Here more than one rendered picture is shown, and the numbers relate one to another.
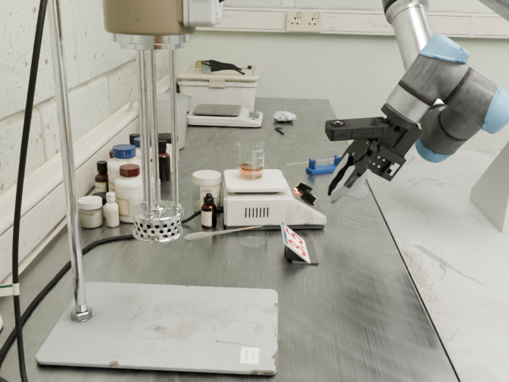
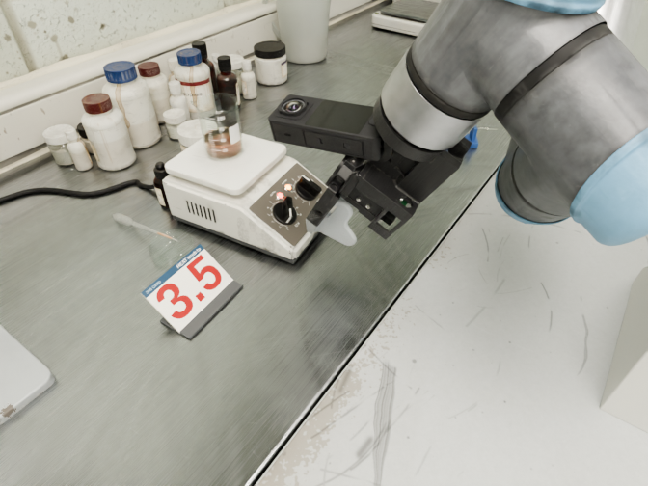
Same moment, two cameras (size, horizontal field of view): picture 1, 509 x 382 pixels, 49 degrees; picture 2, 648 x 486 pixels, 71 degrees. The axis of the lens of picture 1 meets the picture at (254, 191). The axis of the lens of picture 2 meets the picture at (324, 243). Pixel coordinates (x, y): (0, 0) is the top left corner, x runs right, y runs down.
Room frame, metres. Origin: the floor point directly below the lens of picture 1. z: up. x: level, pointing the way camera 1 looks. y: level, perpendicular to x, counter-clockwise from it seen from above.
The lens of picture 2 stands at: (0.70, -0.39, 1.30)
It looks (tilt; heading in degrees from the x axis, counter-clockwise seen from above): 42 degrees down; 33
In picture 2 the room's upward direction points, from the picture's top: straight up
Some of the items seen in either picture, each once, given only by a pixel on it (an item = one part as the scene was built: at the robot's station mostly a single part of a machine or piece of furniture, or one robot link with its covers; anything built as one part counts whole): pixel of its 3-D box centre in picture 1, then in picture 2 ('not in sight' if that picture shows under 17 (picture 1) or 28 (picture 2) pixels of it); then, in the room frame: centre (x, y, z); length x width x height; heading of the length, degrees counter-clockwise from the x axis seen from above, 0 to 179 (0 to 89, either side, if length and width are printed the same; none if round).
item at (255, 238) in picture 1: (253, 237); (173, 249); (0.95, 0.00, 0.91); 0.06 x 0.06 x 0.02
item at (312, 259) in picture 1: (298, 242); (194, 289); (0.91, -0.08, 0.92); 0.09 x 0.06 x 0.04; 2
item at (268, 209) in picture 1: (266, 200); (247, 190); (1.07, -0.03, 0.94); 0.22 x 0.13 x 0.08; 96
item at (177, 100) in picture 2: not in sight; (178, 104); (1.20, 0.25, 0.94); 0.03 x 0.03 x 0.08
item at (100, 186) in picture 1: (103, 181); not in sight; (1.14, 0.33, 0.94); 0.04 x 0.04 x 0.09
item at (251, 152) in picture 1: (250, 160); (218, 126); (1.07, 0.01, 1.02); 0.06 x 0.05 x 0.08; 116
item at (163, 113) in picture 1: (160, 121); (298, 22); (1.61, 0.28, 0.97); 0.18 x 0.13 x 0.15; 97
